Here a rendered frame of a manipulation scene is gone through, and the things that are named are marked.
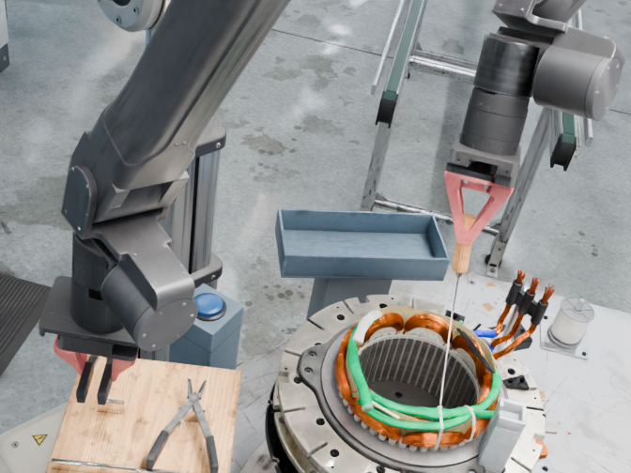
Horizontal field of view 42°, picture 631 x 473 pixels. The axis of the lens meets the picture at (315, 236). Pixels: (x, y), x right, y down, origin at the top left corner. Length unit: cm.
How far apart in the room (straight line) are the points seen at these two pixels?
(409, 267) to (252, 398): 34
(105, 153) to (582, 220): 285
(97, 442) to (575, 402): 87
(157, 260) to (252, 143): 264
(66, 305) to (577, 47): 52
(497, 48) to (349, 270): 51
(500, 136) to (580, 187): 275
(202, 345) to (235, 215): 182
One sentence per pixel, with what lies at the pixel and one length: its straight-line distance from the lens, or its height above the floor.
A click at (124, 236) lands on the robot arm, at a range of 67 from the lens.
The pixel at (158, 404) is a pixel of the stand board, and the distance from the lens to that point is 98.
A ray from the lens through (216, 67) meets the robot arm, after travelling 54.
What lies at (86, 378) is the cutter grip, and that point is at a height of 119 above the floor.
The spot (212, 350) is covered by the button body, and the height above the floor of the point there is 100.
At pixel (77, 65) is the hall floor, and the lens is 373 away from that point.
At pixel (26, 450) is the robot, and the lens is 194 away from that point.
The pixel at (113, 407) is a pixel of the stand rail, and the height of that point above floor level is 108.
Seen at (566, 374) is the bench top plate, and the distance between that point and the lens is 155.
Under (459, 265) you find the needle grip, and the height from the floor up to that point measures 130.
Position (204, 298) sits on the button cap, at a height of 104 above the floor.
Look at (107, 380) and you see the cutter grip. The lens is 83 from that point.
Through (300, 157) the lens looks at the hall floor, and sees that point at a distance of 325.
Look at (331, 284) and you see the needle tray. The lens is 124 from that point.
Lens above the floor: 184
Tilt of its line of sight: 40 degrees down
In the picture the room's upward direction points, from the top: 11 degrees clockwise
